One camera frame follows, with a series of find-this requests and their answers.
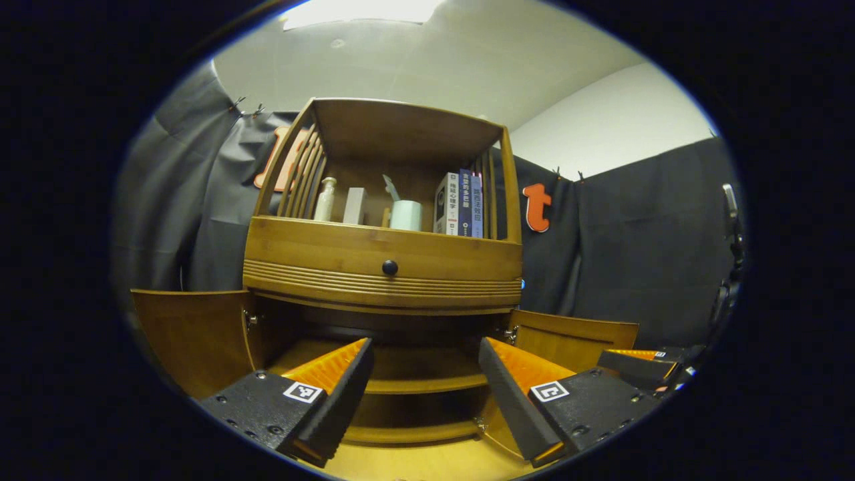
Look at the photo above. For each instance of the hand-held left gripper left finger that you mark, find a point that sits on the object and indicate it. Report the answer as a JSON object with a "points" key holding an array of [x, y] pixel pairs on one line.
{"points": [[344, 401]]}

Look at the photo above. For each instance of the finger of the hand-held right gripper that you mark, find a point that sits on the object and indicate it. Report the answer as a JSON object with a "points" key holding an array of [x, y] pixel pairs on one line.
{"points": [[631, 371]]}

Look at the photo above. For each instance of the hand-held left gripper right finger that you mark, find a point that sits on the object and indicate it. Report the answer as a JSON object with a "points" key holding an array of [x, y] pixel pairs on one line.
{"points": [[509, 407]]}

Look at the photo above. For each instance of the wooden shoe cabinet door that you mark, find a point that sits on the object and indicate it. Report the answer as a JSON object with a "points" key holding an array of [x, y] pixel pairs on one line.
{"points": [[194, 334], [568, 341]]}

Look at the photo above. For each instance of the wooden double-door shoe cabinet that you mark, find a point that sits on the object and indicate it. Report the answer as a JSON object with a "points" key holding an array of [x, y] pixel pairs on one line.
{"points": [[401, 127]]}

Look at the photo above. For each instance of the black backdrop cloth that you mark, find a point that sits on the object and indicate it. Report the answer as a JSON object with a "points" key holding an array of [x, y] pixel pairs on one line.
{"points": [[634, 247]]}

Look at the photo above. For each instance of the wooden drawer with black knob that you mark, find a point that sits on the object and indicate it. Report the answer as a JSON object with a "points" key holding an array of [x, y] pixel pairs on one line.
{"points": [[320, 250]]}

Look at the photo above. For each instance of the dark metal stand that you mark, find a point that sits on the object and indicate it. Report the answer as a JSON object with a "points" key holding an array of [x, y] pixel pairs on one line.
{"points": [[731, 254]]}

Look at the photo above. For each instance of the small white box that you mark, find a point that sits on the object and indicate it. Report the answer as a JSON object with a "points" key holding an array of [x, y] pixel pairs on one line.
{"points": [[355, 207]]}

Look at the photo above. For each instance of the mint green cup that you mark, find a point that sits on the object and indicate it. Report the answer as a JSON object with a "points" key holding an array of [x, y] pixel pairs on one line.
{"points": [[406, 216]]}

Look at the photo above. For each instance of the white pump bottle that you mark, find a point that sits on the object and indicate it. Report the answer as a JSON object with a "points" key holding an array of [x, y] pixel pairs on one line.
{"points": [[324, 204]]}

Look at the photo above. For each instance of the light blue spine book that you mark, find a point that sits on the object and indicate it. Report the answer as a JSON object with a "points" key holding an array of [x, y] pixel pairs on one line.
{"points": [[477, 206]]}

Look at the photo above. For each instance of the pale tube in cup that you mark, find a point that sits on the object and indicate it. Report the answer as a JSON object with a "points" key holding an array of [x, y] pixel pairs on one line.
{"points": [[391, 188]]}

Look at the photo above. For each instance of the ceiling light panel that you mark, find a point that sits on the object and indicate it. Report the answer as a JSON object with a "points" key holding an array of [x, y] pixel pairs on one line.
{"points": [[361, 12]]}

